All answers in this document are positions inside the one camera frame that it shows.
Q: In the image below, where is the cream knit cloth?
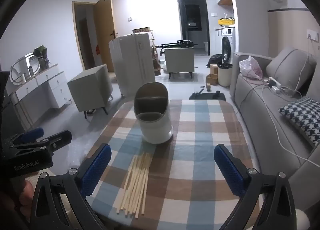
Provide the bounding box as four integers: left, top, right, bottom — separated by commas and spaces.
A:
24, 173, 42, 188

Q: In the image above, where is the grey cabinet with black legs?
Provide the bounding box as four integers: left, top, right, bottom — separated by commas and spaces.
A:
164, 47, 195, 79

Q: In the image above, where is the white tall cabinet box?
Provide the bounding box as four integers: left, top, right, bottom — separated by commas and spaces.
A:
109, 33, 156, 98

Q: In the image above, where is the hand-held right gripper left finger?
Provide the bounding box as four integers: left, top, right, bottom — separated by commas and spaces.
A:
31, 143, 112, 230

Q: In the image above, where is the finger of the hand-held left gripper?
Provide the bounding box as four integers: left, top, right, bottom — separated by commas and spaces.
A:
37, 130, 73, 157
9, 127, 45, 148

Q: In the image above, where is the houndstooth pillow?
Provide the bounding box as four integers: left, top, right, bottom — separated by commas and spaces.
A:
279, 96, 320, 147

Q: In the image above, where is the wooden shelf rack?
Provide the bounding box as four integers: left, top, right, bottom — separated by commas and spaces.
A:
132, 28, 163, 76

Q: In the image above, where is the wooden door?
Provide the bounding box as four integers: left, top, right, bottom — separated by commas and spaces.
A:
94, 0, 118, 70

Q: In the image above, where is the beige trash can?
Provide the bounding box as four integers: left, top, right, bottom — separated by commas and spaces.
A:
217, 62, 232, 87

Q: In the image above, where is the grey sofa cushion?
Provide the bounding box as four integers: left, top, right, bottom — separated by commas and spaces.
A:
266, 47, 317, 91

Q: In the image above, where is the black trash bag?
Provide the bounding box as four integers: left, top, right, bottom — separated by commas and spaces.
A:
207, 54, 223, 68

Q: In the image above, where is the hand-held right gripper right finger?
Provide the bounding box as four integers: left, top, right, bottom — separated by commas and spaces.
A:
213, 144, 298, 230

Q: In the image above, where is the white power strip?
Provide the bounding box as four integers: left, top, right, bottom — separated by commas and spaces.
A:
269, 77, 282, 94

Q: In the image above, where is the checkered tablecloth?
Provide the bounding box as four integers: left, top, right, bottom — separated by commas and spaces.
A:
85, 99, 263, 230

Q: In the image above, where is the potted plant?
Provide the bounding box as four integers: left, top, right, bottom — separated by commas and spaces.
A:
33, 45, 51, 70

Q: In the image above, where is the grey sofa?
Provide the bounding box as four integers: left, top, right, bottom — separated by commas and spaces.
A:
229, 46, 320, 210

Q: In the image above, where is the white dresser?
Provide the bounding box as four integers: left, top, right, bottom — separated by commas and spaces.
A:
6, 63, 73, 130

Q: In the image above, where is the black framed glass door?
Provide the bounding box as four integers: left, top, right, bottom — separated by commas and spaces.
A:
177, 0, 210, 56

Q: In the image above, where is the white washing machine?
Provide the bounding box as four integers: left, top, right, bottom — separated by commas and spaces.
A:
221, 27, 237, 64

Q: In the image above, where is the grey nightstand with black legs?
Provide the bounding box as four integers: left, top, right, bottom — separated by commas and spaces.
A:
67, 64, 113, 119

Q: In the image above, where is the white grey utensil holder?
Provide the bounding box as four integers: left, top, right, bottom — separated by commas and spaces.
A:
134, 82, 174, 144

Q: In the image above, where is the white pink plastic bag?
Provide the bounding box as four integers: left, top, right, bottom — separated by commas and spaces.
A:
239, 55, 263, 80

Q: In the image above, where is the wooden door frame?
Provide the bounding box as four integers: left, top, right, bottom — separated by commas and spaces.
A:
72, 1, 97, 70

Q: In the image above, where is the bundle of wooden chopsticks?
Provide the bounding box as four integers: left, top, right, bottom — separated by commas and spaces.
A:
116, 154, 153, 219

